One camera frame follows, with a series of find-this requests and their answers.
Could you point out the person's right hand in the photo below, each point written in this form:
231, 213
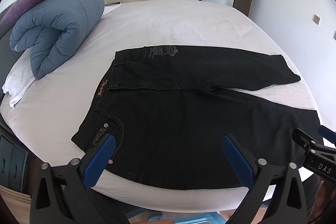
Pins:
324, 195

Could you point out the blue plastic stool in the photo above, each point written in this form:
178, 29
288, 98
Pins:
189, 220

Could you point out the white cloth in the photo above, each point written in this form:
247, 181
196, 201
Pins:
111, 7

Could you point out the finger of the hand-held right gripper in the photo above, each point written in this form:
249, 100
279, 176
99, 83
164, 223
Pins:
326, 132
304, 138

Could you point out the rolled blue duvet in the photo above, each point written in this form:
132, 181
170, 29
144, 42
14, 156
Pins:
57, 22

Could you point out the bed with white sheet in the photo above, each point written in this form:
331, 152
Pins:
183, 24

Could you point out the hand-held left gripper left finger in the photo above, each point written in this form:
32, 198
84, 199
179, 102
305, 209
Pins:
101, 158

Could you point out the brown wall switch plate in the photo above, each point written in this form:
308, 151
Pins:
316, 19

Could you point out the black denim pants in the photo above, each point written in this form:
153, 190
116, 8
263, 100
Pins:
170, 121

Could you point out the white pillow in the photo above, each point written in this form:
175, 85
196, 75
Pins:
19, 74

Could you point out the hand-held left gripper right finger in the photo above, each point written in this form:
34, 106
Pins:
236, 158

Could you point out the dark blue nightstand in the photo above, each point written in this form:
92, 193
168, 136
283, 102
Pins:
13, 161

